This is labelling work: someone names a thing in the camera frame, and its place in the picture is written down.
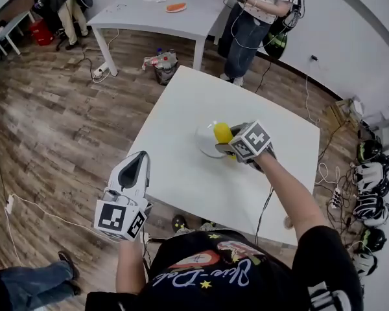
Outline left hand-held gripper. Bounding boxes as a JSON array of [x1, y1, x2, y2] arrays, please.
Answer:
[[93, 150, 154, 242]]

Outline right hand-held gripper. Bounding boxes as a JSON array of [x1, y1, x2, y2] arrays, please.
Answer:
[[214, 119, 279, 175]]

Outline yellow corn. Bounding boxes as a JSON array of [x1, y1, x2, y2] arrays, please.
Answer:
[[212, 121, 238, 161]]

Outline person's left forearm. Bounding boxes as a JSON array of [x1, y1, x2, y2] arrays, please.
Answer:
[[115, 237, 149, 295]]

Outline person's right forearm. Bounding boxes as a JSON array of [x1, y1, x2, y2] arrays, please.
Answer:
[[261, 155, 325, 249]]

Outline orange dish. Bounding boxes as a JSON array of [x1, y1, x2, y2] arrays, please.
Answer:
[[165, 2, 188, 14]]

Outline white square table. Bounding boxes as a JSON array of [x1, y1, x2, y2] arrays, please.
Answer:
[[125, 64, 322, 248]]

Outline trash bag with bottles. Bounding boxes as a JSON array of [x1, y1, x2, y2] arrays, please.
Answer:
[[143, 49, 180, 87]]

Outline black green backpack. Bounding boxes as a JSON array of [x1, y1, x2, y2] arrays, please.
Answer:
[[265, 0, 305, 60]]

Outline cardboard box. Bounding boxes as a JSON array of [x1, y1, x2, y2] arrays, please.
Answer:
[[325, 98, 364, 132]]

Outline person's black printed t-shirt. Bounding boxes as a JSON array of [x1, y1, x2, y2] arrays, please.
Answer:
[[85, 225, 366, 311]]

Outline long grey table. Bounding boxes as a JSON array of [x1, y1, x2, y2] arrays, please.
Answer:
[[86, 0, 236, 77]]

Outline row of black white helmets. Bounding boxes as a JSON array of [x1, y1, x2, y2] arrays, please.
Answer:
[[352, 138, 389, 279]]

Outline red box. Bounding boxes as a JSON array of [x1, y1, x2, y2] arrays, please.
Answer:
[[28, 19, 55, 47]]

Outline small white table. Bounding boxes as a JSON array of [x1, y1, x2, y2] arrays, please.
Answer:
[[0, 9, 37, 57]]

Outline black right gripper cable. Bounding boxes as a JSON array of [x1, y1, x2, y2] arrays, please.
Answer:
[[253, 185, 276, 240]]

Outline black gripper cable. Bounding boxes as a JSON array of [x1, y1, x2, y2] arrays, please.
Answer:
[[143, 231, 152, 273], [253, 185, 276, 240]]

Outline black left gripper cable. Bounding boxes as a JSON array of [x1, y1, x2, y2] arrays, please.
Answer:
[[143, 231, 152, 273]]

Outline long white floor cable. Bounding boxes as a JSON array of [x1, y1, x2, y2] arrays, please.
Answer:
[[3, 194, 121, 268]]

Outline tangle of black cables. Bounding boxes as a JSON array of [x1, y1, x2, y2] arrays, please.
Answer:
[[314, 160, 367, 249]]

